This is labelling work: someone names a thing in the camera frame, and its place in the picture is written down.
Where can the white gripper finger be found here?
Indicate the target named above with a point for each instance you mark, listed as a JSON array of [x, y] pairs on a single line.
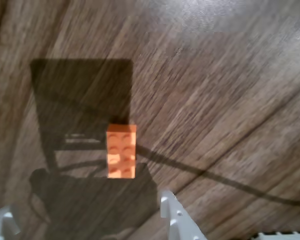
[[180, 225], [2, 225]]

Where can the orange printed lego block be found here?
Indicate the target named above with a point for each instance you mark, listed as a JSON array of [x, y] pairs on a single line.
[[121, 152]]

